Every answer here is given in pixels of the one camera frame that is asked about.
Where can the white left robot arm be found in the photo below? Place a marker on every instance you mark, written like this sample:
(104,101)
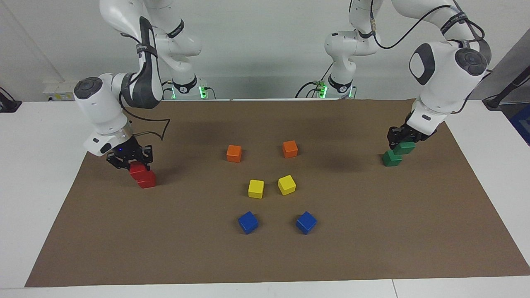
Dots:
(443,82)

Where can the blue wooden cube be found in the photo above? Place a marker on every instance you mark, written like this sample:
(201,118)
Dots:
(306,222)
(248,222)

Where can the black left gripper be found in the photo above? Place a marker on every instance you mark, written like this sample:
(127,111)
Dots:
(408,132)

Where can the red wooden cube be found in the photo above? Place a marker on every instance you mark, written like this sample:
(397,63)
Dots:
(148,181)
(137,170)

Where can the blue crate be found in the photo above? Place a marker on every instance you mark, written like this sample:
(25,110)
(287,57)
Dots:
(522,124)

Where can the yellow wooden cube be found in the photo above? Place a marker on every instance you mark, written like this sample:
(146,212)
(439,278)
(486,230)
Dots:
(286,185)
(256,188)

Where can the orange wooden cube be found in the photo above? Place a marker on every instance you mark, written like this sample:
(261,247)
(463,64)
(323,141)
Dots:
(290,149)
(234,153)

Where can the white socket box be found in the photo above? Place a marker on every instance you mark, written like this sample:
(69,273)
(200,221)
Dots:
(56,94)

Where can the green wooden cube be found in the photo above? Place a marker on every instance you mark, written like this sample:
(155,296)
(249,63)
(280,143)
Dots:
(391,159)
(405,148)

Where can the brown table mat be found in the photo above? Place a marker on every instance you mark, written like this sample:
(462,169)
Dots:
(265,248)

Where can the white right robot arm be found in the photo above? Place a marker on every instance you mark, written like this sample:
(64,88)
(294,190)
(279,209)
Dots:
(99,107)

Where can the black clamp bracket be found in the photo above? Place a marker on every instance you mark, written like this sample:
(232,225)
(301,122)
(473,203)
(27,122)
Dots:
(8,105)

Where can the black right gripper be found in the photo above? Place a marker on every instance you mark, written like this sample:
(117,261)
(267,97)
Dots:
(129,152)

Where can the black stand pole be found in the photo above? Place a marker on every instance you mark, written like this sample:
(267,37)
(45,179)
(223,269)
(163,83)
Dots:
(495,101)

